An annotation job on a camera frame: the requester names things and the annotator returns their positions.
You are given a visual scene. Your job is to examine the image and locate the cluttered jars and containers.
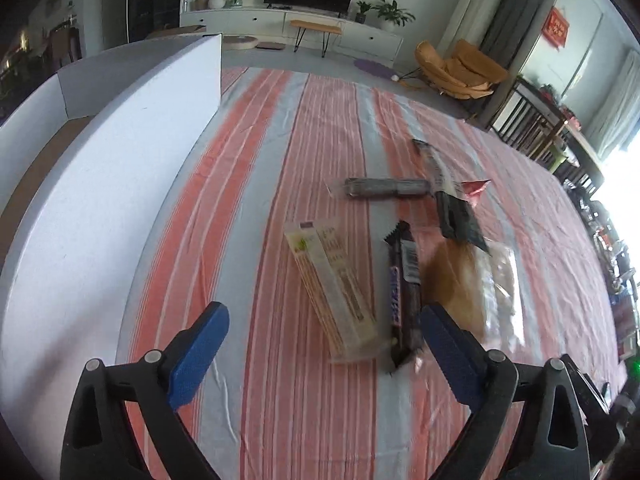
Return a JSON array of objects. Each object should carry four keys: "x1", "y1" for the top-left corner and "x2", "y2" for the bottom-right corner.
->
[{"x1": 574, "y1": 184, "x2": 640, "y2": 363}]

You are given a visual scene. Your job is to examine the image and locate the clear bag of bread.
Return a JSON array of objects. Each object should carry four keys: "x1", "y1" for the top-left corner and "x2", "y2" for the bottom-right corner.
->
[{"x1": 424, "y1": 239, "x2": 527, "y2": 357}]

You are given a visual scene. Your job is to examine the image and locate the beige wafer packet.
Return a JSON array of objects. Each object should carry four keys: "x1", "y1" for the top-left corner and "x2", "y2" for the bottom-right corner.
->
[{"x1": 283, "y1": 219, "x2": 379, "y2": 362}]

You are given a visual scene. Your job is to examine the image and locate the white curtain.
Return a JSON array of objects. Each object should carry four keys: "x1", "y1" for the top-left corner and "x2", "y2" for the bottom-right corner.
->
[{"x1": 584, "y1": 49, "x2": 640, "y2": 162}]

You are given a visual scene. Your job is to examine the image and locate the dark roll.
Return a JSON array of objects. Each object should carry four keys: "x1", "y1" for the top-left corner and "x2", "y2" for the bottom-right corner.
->
[{"x1": 332, "y1": 177, "x2": 431, "y2": 200}]

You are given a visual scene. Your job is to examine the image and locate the brown chocolate bar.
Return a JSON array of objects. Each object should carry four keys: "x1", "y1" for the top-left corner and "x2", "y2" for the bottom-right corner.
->
[{"x1": 383, "y1": 220, "x2": 427, "y2": 374}]

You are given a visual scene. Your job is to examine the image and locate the striped orange grey tablecloth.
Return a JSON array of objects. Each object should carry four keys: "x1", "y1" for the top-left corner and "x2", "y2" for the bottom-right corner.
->
[{"x1": 117, "y1": 66, "x2": 628, "y2": 480}]

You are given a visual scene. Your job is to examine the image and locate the orange lounge chair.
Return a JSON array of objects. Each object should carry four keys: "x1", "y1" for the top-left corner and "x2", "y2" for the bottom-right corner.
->
[{"x1": 414, "y1": 38, "x2": 510, "y2": 104}]

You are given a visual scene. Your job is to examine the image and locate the purple round mat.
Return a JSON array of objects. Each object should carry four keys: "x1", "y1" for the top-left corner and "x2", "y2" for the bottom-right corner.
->
[{"x1": 353, "y1": 58, "x2": 396, "y2": 80}]

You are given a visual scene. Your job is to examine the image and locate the covered standing air conditioner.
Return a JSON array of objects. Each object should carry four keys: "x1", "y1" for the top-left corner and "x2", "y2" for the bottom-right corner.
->
[{"x1": 439, "y1": 0, "x2": 506, "y2": 56}]

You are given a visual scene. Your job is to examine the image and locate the wooden dining chair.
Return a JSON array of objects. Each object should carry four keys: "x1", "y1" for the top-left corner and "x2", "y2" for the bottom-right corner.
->
[{"x1": 47, "y1": 22, "x2": 84, "y2": 69}]

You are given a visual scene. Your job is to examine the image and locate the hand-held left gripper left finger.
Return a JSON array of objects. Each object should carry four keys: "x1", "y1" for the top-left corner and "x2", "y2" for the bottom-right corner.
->
[{"x1": 59, "y1": 301, "x2": 230, "y2": 480}]

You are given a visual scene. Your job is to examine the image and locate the black snack bar packet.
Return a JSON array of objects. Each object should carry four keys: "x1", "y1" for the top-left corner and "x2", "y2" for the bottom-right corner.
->
[{"x1": 412, "y1": 138, "x2": 494, "y2": 254}]

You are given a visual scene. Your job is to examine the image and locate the brown cardboard box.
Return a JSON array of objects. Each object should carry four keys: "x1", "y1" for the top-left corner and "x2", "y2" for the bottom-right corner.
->
[{"x1": 144, "y1": 24, "x2": 206, "y2": 40}]

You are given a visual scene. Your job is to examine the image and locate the red wall hanging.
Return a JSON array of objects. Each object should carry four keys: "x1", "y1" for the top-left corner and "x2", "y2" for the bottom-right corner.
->
[{"x1": 545, "y1": 7, "x2": 570, "y2": 51}]

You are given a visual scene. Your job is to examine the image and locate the red foil snack packet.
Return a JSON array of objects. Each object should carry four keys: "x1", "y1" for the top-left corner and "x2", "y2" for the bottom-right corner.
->
[{"x1": 460, "y1": 178, "x2": 492, "y2": 207}]

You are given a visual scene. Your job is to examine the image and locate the grey curtain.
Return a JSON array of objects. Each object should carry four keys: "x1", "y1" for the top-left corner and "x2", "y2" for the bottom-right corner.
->
[{"x1": 479, "y1": 0, "x2": 557, "y2": 69}]

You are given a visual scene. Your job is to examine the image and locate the wooden bench with black legs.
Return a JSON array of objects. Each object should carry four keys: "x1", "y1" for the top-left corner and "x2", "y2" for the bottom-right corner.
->
[{"x1": 289, "y1": 19, "x2": 344, "y2": 59}]

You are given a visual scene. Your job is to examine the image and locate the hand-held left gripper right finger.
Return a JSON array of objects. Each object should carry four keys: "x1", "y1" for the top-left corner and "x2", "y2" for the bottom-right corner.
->
[{"x1": 419, "y1": 302, "x2": 592, "y2": 480}]

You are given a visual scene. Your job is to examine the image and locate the white television cabinet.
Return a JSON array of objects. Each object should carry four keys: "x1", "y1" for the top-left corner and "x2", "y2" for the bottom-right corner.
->
[{"x1": 178, "y1": 2, "x2": 405, "y2": 61}]

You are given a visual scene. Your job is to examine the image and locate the white cardboard box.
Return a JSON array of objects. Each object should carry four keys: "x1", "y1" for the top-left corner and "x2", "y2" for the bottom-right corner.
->
[{"x1": 0, "y1": 33, "x2": 223, "y2": 480}]

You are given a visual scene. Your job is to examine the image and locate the dark display cabinet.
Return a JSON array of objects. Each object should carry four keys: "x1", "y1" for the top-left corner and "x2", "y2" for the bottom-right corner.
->
[{"x1": 124, "y1": 0, "x2": 186, "y2": 44}]

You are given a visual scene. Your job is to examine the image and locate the leafy plant in white pot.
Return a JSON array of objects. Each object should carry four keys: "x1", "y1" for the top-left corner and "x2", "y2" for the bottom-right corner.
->
[{"x1": 372, "y1": 0, "x2": 416, "y2": 31}]

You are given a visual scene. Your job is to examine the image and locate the dark wooden railing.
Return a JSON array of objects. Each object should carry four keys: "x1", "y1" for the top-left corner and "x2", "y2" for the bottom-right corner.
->
[{"x1": 487, "y1": 77, "x2": 607, "y2": 197}]

